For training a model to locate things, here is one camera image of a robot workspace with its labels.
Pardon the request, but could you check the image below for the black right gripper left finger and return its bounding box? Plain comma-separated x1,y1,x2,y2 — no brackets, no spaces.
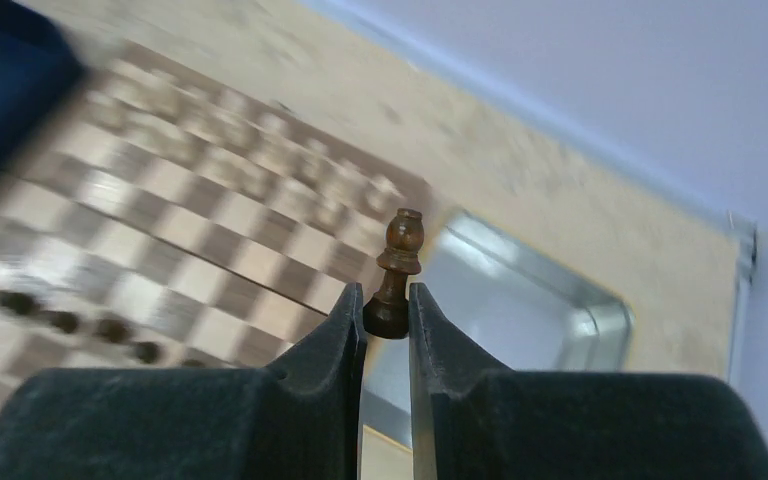
267,283,367,479

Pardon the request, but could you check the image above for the gold metal tin tray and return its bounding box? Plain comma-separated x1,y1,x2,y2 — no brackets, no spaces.
360,209,634,452

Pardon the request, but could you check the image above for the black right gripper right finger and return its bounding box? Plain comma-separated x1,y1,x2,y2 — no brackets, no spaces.
408,282,507,479

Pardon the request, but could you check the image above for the wooden chess board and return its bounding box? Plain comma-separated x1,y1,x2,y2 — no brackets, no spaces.
0,39,433,425

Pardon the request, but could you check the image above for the dark bishop piece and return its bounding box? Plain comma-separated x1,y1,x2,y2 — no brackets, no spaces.
363,208,425,339

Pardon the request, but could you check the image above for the row of light chess pieces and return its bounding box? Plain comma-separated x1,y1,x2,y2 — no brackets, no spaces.
84,57,426,234

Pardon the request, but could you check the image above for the dark blue tin box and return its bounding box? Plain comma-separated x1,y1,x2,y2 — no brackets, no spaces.
0,1,87,168

